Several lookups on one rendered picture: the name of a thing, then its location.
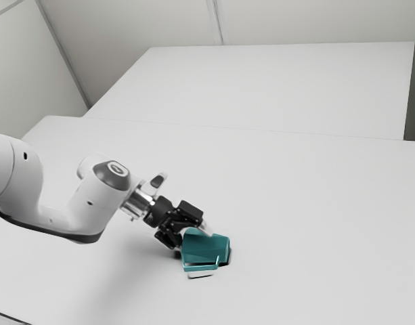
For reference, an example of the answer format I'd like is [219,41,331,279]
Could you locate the teal faceted mug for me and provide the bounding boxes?
[179,227,232,280]

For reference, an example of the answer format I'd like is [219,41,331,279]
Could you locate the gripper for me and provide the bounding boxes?
[143,195,215,259]

